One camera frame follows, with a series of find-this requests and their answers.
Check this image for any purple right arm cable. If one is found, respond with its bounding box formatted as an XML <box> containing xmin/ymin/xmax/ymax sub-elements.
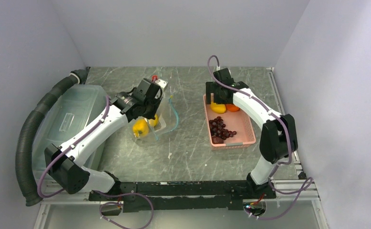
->
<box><xmin>207</xmin><ymin>55</ymin><xmax>293</xmax><ymax>166</ymax></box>

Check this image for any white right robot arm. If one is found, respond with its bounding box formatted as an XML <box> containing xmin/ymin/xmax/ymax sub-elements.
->
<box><xmin>206</xmin><ymin>67</ymin><xmax>298</xmax><ymax>198</ymax></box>

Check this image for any yellow lemon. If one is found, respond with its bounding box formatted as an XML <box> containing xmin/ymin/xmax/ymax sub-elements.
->
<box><xmin>210</xmin><ymin>102</ymin><xmax>227</xmax><ymax>114</ymax></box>

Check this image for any orange fruit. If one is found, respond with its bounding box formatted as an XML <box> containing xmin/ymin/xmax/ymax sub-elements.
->
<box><xmin>225</xmin><ymin>104</ymin><xmax>240</xmax><ymax>112</ymax></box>

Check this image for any clear plastic storage bin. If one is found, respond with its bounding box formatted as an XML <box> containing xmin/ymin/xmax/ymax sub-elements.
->
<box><xmin>32</xmin><ymin>84</ymin><xmax>107</xmax><ymax>180</ymax></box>

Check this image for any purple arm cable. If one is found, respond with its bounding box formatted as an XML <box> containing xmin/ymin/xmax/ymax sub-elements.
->
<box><xmin>207</xmin><ymin>55</ymin><xmax>293</xmax><ymax>166</ymax></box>
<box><xmin>37</xmin><ymin>94</ymin><xmax>111</xmax><ymax>199</ymax></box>

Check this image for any dark red grape bunch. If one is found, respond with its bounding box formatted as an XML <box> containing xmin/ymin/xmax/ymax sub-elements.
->
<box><xmin>208</xmin><ymin>116</ymin><xmax>237</xmax><ymax>140</ymax></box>

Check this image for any clear zip top bag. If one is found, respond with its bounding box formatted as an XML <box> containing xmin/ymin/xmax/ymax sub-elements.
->
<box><xmin>129</xmin><ymin>96</ymin><xmax>179</xmax><ymax>142</ymax></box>

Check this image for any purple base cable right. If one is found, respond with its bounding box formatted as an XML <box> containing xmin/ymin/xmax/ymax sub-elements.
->
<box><xmin>245</xmin><ymin>177</ymin><xmax>314</xmax><ymax>221</ymax></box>

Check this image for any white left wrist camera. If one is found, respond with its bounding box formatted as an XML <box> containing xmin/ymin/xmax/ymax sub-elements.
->
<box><xmin>152</xmin><ymin>75</ymin><xmax>168</xmax><ymax>92</ymax></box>

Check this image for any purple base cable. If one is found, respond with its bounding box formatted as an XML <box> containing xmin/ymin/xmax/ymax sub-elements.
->
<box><xmin>91</xmin><ymin>186</ymin><xmax>156</xmax><ymax>229</ymax></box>
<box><xmin>245</xmin><ymin>177</ymin><xmax>314</xmax><ymax>221</ymax></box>

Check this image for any dark red date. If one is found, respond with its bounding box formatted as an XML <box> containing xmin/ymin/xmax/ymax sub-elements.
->
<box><xmin>211</xmin><ymin>136</ymin><xmax>224</xmax><ymax>145</ymax></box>

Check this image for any aluminium frame rail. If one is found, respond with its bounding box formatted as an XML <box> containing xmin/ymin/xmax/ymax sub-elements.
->
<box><xmin>266</xmin><ymin>67</ymin><xmax>329</xmax><ymax>229</ymax></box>

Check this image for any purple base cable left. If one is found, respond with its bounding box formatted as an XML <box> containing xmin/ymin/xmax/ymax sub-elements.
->
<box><xmin>91</xmin><ymin>186</ymin><xmax>156</xmax><ymax>229</ymax></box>

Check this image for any yellow mango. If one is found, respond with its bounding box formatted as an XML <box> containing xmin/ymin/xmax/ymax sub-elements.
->
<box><xmin>148</xmin><ymin>114</ymin><xmax>159</xmax><ymax>127</ymax></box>

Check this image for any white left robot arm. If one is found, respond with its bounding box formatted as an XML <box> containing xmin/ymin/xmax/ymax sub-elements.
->
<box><xmin>41</xmin><ymin>78</ymin><xmax>168</xmax><ymax>200</ymax></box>

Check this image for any black corrugated hose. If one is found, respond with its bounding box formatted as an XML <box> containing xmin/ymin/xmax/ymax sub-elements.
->
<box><xmin>14</xmin><ymin>67</ymin><xmax>91</xmax><ymax>207</ymax></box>

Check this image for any yellow bell pepper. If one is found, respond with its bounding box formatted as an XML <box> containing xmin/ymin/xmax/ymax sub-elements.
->
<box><xmin>132</xmin><ymin>119</ymin><xmax>149</xmax><ymax>138</ymax></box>

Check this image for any pink perforated plastic basket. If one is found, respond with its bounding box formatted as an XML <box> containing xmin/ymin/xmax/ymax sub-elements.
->
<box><xmin>203</xmin><ymin>95</ymin><xmax>257</xmax><ymax>150</ymax></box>

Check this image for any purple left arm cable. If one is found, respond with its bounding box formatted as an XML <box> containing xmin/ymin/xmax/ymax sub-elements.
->
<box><xmin>37</xmin><ymin>94</ymin><xmax>111</xmax><ymax>199</ymax></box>

